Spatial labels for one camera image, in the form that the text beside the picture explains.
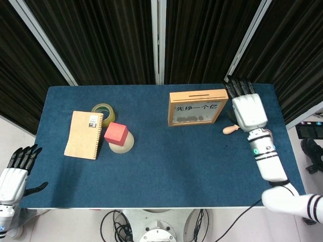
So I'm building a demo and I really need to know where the left black-fingered robot hand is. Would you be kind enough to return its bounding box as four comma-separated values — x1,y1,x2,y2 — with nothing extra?
0,144,49,204

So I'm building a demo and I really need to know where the right black-fingered robot hand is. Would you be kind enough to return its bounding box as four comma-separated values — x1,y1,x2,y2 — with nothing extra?
224,75,268,132

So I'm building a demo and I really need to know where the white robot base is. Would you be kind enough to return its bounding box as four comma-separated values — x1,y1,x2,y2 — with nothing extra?
120,208,214,242

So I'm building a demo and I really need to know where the small wooden toy hammer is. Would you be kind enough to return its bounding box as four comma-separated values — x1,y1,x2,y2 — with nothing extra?
222,124,240,135

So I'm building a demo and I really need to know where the white sneaker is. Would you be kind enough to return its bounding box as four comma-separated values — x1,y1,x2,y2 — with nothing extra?
7,225,23,239

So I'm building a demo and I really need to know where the black electronics box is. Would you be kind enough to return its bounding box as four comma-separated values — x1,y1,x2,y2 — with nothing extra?
295,120,323,140

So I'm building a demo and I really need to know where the black shoe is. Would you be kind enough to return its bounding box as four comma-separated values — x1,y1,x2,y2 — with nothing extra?
301,137,323,174

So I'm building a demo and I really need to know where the black ribbed partition screen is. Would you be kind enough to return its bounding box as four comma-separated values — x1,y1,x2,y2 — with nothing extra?
10,0,162,86
155,0,273,85
223,0,323,130
0,0,78,138

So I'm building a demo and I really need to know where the beige spiral notebook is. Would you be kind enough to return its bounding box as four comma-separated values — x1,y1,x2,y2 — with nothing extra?
63,110,104,160

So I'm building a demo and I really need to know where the red cube block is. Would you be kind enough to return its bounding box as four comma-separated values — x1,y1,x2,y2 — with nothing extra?
103,122,129,147

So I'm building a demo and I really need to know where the blue velvet table cloth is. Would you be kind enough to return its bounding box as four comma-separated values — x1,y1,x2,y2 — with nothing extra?
18,84,309,209

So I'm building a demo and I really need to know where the clear yellowish tape roll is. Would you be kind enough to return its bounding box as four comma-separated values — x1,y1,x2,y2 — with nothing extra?
91,103,117,128

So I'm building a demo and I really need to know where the beige upturned bowl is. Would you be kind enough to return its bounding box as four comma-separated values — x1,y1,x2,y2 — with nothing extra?
108,131,135,154

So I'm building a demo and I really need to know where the wooden frame money box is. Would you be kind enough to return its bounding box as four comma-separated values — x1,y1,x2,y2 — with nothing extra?
168,88,230,128

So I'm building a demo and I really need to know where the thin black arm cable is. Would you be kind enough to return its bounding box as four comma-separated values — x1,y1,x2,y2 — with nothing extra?
219,179,300,242

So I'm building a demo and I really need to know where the black cable bundle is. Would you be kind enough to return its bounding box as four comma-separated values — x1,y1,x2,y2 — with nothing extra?
191,209,210,242
100,209,134,242

